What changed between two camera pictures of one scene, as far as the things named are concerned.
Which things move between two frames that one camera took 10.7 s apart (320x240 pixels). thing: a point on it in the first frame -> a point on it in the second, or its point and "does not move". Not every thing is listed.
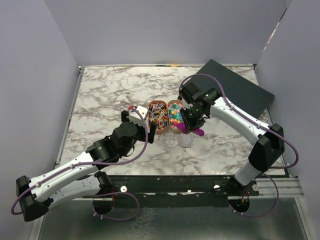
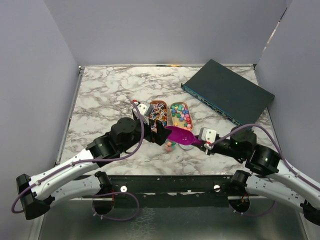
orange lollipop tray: x=158 y=113 does not move
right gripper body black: x=192 y=118 -> x=222 y=147
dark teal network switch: x=238 y=91 does not move
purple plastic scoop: x=181 y=127 -> x=183 y=136
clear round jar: x=170 y=142 does not move
